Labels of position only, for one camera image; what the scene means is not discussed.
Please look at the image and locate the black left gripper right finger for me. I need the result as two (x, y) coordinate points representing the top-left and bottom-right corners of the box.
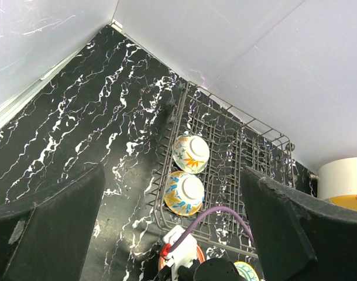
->
(241, 167), (357, 280)

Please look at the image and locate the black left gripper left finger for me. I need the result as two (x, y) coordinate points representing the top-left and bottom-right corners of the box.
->
(0, 164), (105, 280)

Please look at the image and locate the blue scalloped sun bowl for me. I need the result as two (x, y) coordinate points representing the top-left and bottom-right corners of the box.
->
(234, 261), (260, 281)

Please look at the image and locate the red orange floral bowl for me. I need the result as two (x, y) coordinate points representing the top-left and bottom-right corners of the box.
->
(157, 245), (206, 271)

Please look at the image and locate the blue and yellow patterned bowl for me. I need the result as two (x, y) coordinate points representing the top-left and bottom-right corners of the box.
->
(163, 171), (205, 217)

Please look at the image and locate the yellow rim leaf bowl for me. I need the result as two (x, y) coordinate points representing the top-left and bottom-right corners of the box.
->
(173, 135), (210, 174)

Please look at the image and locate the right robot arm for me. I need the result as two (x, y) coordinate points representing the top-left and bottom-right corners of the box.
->
(157, 225), (244, 281)

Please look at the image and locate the round pastel drawer cabinet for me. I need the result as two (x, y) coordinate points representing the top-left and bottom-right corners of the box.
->
(317, 157), (357, 211)

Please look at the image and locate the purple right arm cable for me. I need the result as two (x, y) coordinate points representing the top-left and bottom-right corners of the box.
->
(168, 206), (255, 252)

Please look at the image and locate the grey wire dish rack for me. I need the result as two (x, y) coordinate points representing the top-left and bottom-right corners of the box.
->
(152, 82), (297, 258)

